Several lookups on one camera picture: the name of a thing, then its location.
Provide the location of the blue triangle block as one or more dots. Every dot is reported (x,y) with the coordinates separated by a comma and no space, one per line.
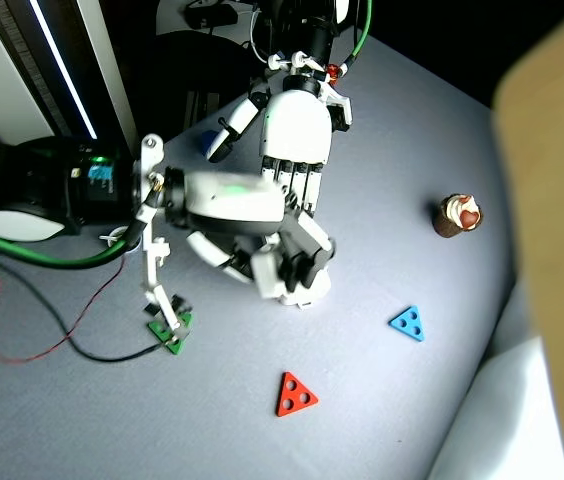
(409,327)

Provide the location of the white flat surface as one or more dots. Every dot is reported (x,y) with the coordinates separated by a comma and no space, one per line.
(502,425)

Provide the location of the tan blurred board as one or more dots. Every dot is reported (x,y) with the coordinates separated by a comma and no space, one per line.
(562,200)

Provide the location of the green triangle block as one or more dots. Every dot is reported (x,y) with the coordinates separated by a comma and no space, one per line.
(162,330)

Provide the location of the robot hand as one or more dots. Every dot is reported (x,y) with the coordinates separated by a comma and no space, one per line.
(294,130)
(232,205)

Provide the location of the red triangle block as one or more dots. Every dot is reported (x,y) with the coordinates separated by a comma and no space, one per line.
(287,400)

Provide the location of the toy cupcake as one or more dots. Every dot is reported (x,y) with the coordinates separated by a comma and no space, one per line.
(457,215)

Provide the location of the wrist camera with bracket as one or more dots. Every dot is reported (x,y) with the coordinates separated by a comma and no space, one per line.
(339,107)
(151,260)

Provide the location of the small blue block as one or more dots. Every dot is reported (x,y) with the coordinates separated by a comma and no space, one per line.
(208,142)

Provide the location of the grey table cloth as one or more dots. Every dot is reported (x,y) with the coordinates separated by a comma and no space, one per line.
(212,430)

